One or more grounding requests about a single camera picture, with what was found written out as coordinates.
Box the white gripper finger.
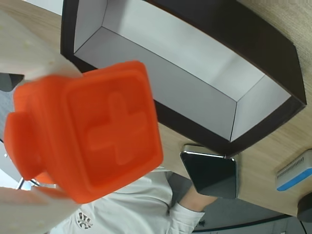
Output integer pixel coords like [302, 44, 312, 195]
[0, 185, 81, 234]
[0, 9, 82, 84]

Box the orange square block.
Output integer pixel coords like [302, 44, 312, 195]
[3, 60, 164, 205]

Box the brown box with white inside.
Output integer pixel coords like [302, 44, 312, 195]
[59, 0, 307, 159]

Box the person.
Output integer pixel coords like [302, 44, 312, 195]
[48, 167, 207, 234]

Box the black smartphone with silver edge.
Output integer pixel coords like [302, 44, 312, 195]
[179, 144, 238, 199]

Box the white device with blue stripe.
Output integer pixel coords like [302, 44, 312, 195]
[275, 149, 312, 193]

